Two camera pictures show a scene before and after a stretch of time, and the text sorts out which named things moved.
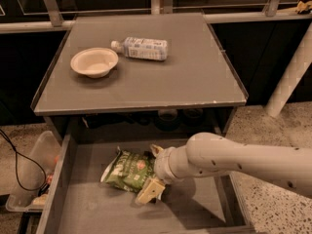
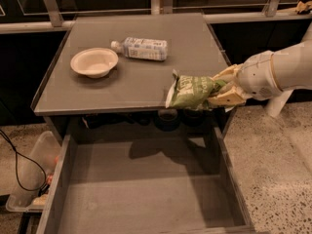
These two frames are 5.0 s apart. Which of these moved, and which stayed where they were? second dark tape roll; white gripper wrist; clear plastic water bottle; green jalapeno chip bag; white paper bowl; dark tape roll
Moved: white gripper wrist; green jalapeno chip bag
Stayed: dark tape roll; white paper bowl; clear plastic water bottle; second dark tape roll
